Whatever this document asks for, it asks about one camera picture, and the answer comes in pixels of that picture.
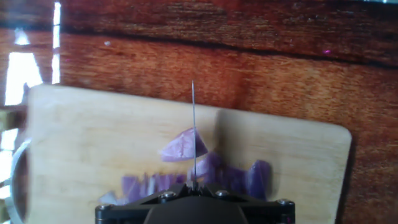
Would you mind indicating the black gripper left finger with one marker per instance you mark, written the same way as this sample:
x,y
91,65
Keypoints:
x,y
175,191

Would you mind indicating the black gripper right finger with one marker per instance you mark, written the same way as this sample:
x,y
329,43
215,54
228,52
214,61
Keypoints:
x,y
214,190

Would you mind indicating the steel kitchen knife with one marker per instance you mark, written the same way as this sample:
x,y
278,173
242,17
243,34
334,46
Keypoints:
x,y
194,130

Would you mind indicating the dark purple onion slice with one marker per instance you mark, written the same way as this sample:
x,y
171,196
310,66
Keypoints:
x,y
164,182
258,179

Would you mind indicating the light purple onion slice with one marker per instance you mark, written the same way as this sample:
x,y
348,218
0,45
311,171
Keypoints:
x,y
206,166
182,147

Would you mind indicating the small purple onion piece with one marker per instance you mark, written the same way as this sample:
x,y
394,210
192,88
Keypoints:
x,y
129,186

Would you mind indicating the small pale onion piece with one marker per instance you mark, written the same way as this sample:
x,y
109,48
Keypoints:
x,y
109,198

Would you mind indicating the bamboo cutting board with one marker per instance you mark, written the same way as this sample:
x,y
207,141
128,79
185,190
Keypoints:
x,y
93,140

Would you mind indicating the wooden peg rack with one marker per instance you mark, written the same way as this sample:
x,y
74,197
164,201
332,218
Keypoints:
x,y
7,119

